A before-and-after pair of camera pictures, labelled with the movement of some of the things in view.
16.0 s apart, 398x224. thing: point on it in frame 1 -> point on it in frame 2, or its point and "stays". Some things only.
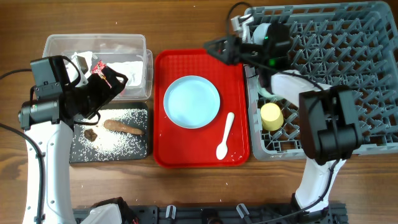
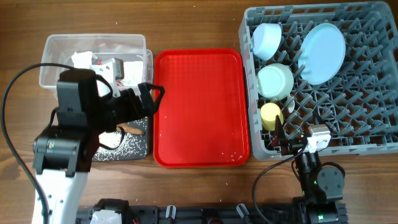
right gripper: (227, 57) -> (279, 139)
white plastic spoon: (222, 150) -> (291, 105)
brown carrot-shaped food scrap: (123, 127) stays
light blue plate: (191, 102) -> (321, 54)
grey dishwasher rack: (354, 45) stays
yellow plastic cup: (272, 116) stays
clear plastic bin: (125, 54) stays
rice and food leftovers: (120, 135) stays
